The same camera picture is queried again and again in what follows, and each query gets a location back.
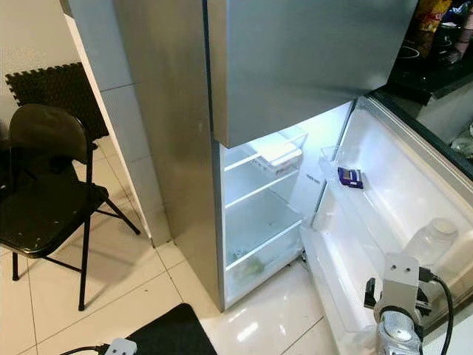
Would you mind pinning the clear plastic jar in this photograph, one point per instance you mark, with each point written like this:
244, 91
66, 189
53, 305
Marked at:
432, 240

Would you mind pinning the black folding chair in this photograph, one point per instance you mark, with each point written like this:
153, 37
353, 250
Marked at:
44, 214

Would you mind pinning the dark blue packet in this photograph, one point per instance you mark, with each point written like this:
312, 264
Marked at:
350, 178

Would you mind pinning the large black floor mat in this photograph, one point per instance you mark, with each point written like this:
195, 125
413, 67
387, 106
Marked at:
177, 333

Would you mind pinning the black foam puzzle mat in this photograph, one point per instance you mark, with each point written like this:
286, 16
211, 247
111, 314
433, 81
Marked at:
59, 92

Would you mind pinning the orange snack bag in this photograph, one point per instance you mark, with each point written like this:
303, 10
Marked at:
430, 16

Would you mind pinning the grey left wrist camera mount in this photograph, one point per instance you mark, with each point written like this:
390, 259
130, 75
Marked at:
120, 347

